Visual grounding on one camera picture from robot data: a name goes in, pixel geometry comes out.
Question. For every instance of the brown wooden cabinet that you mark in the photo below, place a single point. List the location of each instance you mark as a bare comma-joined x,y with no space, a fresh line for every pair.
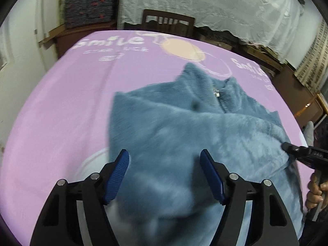
76,39

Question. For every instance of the stack of dark patterned boxes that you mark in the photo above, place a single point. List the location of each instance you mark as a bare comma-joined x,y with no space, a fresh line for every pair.
89,5

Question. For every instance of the person's dark clothing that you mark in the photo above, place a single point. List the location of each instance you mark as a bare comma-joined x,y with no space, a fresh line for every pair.
315,230

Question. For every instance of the dark wooden chair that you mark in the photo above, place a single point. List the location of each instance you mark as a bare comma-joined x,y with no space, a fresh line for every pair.
153,15

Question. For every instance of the white lace cloth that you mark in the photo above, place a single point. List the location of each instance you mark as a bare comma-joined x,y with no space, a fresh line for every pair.
217,5

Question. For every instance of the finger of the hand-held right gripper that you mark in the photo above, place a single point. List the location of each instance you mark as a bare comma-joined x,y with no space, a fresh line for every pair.
290,147

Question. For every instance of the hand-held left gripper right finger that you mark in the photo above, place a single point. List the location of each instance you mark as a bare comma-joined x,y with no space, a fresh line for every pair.
212,176

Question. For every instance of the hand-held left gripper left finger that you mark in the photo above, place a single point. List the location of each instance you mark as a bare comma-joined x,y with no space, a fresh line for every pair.
117,176

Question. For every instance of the beige patterned curtain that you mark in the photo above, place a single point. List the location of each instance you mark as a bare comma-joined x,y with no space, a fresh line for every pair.
315,64

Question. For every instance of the purple printed blanket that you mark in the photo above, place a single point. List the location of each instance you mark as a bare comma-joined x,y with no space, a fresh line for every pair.
64,107

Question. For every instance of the wooden shelf with cardboard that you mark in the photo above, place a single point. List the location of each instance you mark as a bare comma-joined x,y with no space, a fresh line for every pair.
256,53

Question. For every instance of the person's right hand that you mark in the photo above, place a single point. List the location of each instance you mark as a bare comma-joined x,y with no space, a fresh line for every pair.
314,194

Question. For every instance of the blue fleece jacket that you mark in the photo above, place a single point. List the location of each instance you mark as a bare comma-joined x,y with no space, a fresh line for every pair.
179,128

